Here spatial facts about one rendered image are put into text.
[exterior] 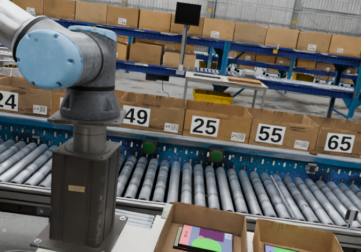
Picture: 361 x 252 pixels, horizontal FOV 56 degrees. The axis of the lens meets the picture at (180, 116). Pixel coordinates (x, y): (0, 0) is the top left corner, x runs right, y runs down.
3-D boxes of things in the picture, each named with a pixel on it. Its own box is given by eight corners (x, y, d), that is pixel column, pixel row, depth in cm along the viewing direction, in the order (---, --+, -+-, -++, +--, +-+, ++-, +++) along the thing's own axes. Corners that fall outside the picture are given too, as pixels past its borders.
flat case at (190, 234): (231, 259, 116) (232, 254, 116) (177, 247, 119) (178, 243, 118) (232, 236, 130) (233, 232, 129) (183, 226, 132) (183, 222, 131)
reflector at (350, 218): (341, 232, 151) (347, 209, 148) (340, 230, 152) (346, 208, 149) (352, 233, 151) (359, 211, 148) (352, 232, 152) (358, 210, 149)
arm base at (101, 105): (116, 122, 104) (117, 89, 102) (52, 117, 102) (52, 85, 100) (122, 109, 122) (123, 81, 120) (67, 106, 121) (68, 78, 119)
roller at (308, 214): (309, 231, 153) (312, 222, 151) (280, 181, 203) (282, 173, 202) (320, 233, 153) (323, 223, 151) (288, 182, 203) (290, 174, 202)
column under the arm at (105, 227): (106, 261, 110) (114, 166, 102) (29, 246, 112) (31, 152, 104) (128, 219, 135) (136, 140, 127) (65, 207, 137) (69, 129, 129)
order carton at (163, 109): (115, 128, 203) (118, 100, 199) (125, 115, 232) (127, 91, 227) (181, 136, 203) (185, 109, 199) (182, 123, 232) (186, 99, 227)
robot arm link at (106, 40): (122, 83, 116) (124, 30, 113) (101, 89, 100) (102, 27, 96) (80, 79, 119) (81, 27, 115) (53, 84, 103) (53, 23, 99)
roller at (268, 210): (266, 225, 153) (268, 216, 151) (247, 177, 203) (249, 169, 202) (277, 227, 153) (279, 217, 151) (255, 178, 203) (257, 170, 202)
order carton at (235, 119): (181, 136, 203) (185, 109, 199) (183, 123, 232) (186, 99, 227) (247, 145, 203) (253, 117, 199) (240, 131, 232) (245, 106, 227)
